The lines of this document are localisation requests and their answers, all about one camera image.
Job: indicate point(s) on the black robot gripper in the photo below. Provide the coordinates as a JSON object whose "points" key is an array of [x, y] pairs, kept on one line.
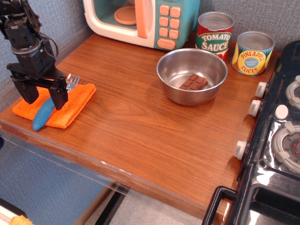
{"points": [[36, 68]]}

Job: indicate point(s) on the blue handled metal fork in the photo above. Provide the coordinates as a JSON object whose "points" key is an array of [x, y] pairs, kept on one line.
{"points": [[46, 109]]}

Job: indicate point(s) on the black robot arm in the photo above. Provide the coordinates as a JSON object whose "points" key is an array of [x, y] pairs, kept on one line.
{"points": [[18, 23]]}

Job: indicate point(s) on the orange folded rag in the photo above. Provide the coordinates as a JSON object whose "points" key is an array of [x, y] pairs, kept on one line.
{"points": [[77, 100]]}

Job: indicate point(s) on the orange microwave turntable plate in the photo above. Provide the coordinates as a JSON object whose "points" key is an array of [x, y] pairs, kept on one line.
{"points": [[125, 15]]}

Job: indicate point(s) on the toy microwave teal and cream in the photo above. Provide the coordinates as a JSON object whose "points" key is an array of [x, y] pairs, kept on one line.
{"points": [[160, 24]]}

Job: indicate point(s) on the orange object bottom left corner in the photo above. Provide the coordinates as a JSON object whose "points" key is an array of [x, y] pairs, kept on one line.
{"points": [[20, 220]]}

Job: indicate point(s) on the stainless steel bowl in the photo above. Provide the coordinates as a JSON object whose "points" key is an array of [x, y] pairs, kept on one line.
{"points": [[177, 66]]}

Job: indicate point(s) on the toy chocolate bar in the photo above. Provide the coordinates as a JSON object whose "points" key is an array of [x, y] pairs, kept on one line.
{"points": [[194, 82]]}

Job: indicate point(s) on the tomato sauce can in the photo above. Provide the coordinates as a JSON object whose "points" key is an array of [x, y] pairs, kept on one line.
{"points": [[214, 33]]}

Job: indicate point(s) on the white stove knob lower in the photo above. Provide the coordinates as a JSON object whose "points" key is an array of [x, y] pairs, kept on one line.
{"points": [[240, 149]]}

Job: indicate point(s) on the white stove knob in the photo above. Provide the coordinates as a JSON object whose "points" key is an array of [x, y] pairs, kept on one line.
{"points": [[260, 90], [254, 108], [240, 149]]}

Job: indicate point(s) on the white stove knob middle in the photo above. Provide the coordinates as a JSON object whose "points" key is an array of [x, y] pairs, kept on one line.
{"points": [[254, 108]]}

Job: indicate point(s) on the pineapple slices can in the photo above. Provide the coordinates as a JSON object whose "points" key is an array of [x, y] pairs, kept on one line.
{"points": [[252, 52]]}

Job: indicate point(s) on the white stove knob upper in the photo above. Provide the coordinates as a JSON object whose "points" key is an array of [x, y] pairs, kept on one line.
{"points": [[260, 90]]}

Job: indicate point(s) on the black toy stove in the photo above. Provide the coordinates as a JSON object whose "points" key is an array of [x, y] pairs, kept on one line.
{"points": [[269, 176]]}

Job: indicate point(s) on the black oven door handle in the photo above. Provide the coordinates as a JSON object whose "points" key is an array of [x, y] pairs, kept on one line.
{"points": [[221, 192]]}

